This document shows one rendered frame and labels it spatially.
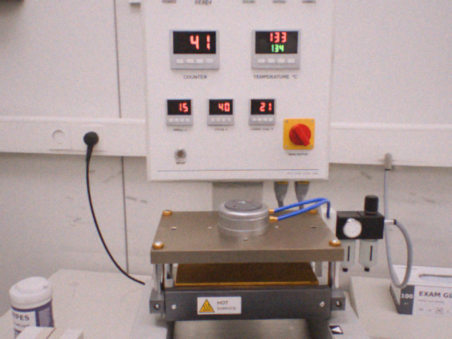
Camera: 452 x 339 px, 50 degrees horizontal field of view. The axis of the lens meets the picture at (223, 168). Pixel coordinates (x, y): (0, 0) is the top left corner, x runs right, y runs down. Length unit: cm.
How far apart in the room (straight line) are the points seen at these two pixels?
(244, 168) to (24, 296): 54
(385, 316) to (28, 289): 79
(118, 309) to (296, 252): 71
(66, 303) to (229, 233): 72
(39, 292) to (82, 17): 73
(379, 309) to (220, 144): 60
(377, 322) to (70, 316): 73
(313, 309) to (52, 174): 100
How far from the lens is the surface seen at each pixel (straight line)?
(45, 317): 114
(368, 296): 129
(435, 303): 123
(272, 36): 84
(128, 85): 137
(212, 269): 74
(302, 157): 87
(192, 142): 85
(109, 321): 125
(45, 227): 158
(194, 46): 83
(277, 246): 69
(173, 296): 69
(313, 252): 69
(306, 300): 70
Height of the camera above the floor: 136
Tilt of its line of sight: 12 degrees down
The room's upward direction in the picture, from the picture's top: straight up
